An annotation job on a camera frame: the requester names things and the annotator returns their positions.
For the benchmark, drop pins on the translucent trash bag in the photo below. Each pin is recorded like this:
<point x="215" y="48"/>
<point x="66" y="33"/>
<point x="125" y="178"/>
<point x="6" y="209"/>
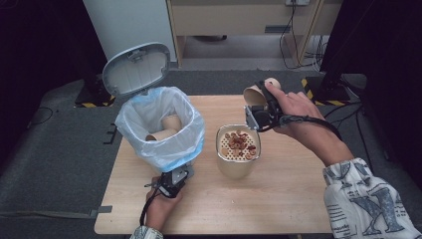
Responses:
<point x="185" y="147"/>

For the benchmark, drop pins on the light wooden desk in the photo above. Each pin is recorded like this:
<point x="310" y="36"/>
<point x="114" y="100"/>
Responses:
<point x="239" y="18"/>

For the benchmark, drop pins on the person's right hand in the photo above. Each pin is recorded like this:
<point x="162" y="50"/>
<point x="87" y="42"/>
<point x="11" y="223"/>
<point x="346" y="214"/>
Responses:
<point x="305" y="132"/>

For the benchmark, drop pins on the black stand base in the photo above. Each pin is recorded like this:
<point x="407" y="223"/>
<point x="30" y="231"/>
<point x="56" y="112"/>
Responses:
<point x="94" y="94"/>
<point x="326" y="89"/>

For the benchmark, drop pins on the dried fruit pieces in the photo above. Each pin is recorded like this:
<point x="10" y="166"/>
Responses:
<point x="239" y="143"/>

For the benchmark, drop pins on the person's left hand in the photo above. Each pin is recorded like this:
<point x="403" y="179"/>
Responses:
<point x="161" y="209"/>

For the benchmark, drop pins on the beige strainer container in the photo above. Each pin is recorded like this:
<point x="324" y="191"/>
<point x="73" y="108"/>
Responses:
<point x="235" y="169"/>

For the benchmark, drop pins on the white pedal trash bin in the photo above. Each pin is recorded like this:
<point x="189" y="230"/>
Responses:
<point x="136" y="69"/>

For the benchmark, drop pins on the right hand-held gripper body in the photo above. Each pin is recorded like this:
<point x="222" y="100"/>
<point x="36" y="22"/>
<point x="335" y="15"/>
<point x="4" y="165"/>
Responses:
<point x="263" y="118"/>

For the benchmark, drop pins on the grey tape strip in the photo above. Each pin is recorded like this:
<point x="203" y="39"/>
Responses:
<point x="101" y="211"/>

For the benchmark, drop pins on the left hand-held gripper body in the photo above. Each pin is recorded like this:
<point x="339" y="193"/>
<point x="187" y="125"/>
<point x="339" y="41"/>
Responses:
<point x="170" y="184"/>

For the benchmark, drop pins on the brown paper cup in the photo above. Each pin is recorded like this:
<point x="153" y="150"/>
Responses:
<point x="161" y="134"/>
<point x="171" y="122"/>
<point x="253" y="95"/>

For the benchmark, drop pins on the black tape strips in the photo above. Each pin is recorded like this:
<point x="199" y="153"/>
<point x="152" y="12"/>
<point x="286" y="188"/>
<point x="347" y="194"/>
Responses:
<point x="111" y="132"/>

